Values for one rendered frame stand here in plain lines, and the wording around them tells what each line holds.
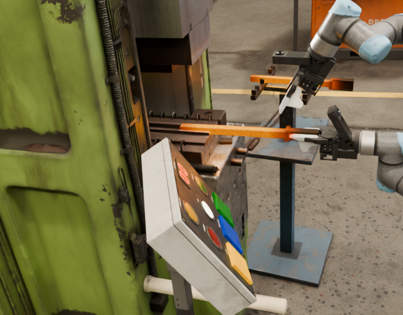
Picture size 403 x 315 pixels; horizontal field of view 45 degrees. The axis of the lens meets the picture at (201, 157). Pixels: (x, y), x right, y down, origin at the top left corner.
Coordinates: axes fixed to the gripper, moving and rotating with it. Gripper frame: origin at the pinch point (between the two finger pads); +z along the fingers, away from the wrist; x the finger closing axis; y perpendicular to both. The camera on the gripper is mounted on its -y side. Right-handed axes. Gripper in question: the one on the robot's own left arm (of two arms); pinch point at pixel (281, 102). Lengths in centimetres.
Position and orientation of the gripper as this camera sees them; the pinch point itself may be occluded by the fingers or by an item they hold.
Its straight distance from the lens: 155.2
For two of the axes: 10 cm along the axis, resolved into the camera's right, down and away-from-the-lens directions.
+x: 3.0, -5.1, 8.1
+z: -3.7, 7.2, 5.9
